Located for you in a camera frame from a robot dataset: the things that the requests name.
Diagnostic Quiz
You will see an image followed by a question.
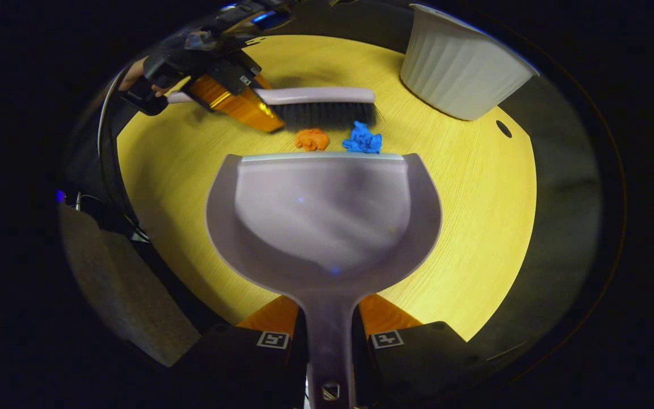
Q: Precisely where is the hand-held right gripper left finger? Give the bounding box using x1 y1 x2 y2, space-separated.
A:
182 295 308 409

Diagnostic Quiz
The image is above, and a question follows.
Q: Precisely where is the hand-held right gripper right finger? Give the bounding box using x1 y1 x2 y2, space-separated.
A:
353 294 492 409

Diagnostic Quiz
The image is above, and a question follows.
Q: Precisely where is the orange paper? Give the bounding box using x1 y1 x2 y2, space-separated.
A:
296 128 330 152

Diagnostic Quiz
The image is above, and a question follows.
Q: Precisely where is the blue paper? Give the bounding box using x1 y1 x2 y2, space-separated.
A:
342 121 383 154

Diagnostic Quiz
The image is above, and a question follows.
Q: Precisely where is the white ribbed garbage bin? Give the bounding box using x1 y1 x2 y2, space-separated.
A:
400 4 539 121

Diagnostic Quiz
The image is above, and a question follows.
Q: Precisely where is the yellow wooden desktop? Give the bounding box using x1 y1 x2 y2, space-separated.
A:
116 35 538 341

